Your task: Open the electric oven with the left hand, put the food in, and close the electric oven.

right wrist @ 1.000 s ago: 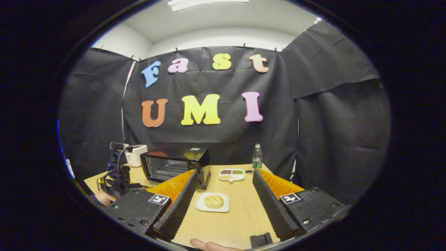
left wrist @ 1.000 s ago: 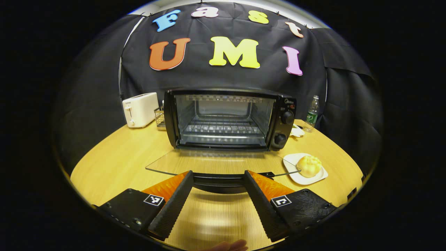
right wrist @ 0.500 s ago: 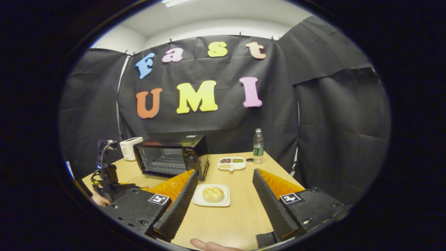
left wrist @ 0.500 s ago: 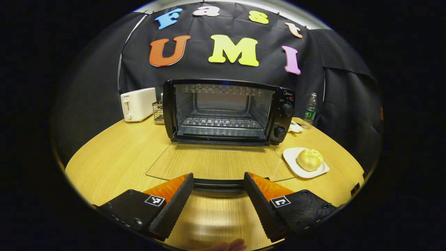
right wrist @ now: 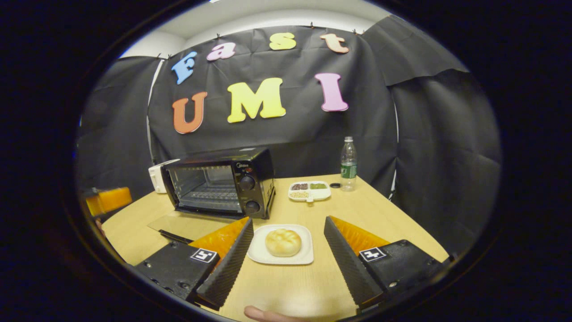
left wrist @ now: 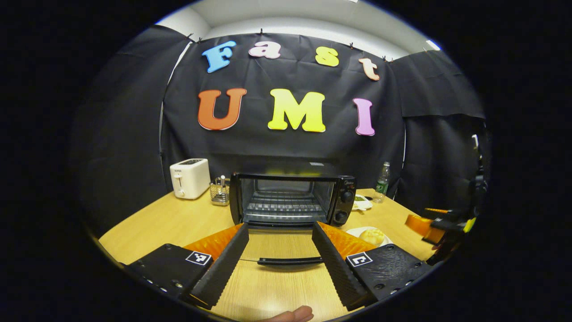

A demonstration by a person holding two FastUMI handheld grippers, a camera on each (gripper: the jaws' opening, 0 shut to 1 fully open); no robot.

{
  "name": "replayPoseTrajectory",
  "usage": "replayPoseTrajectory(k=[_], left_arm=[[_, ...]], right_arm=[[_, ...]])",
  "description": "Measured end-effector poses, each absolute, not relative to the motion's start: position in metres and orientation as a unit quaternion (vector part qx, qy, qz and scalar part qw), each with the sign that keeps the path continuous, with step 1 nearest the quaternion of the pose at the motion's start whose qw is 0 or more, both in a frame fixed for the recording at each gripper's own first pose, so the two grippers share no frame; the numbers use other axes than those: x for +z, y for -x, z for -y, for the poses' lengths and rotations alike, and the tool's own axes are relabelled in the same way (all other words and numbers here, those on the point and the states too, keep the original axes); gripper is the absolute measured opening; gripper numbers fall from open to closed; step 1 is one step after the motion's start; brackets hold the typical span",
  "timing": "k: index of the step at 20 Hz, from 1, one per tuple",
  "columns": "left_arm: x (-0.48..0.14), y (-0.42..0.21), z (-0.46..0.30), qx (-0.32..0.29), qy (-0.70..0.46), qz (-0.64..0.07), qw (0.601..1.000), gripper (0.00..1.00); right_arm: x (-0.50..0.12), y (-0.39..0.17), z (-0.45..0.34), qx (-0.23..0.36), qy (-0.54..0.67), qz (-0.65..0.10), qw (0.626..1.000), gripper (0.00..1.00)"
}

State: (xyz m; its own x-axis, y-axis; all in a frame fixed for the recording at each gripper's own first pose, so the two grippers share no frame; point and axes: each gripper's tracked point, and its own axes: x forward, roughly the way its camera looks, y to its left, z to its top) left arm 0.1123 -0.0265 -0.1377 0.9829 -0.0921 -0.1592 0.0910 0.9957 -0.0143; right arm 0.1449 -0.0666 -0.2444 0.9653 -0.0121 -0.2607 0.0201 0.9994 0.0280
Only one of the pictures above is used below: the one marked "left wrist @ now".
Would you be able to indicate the white toaster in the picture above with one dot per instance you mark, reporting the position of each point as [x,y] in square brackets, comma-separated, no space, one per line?
[190,179]

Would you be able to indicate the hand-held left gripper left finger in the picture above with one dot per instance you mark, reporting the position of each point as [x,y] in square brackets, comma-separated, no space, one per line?
[228,264]

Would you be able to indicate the clear plastic water bottle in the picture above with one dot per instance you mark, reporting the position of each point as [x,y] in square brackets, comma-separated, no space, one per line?
[382,183]

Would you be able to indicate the small ceiling light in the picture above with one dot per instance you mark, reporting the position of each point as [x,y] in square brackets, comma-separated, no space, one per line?
[433,44]

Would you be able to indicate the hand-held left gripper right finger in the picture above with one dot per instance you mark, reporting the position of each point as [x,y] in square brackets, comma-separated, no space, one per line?
[333,264]

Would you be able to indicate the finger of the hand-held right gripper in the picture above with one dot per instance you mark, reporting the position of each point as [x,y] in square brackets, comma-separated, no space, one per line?
[420,226]

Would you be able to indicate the black electric oven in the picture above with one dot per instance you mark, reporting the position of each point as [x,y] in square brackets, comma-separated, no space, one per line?
[344,201]

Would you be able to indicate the round bread bun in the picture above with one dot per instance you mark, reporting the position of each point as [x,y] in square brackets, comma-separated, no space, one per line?
[372,236]

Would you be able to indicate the white divided dish with grains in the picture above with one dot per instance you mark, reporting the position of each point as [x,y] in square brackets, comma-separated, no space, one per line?
[361,203]

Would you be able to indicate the white square plate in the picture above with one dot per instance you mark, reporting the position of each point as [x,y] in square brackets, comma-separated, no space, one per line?
[354,232]

